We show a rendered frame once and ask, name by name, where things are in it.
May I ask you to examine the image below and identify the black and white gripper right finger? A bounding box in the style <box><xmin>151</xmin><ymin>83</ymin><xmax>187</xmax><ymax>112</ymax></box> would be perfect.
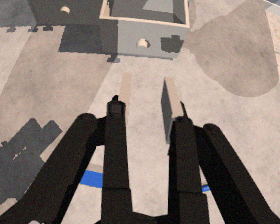
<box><xmin>161</xmin><ymin>77</ymin><xmax>280</xmax><ymax>224</ymax></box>

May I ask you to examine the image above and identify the blue and beige eraser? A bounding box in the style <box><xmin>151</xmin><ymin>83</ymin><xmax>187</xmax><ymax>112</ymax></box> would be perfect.
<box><xmin>80</xmin><ymin>170</ymin><xmax>103</xmax><ymax>188</ymax></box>

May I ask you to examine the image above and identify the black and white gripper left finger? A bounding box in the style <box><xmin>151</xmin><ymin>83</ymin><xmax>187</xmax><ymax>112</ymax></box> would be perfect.
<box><xmin>0</xmin><ymin>73</ymin><xmax>134</xmax><ymax>224</ymax></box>

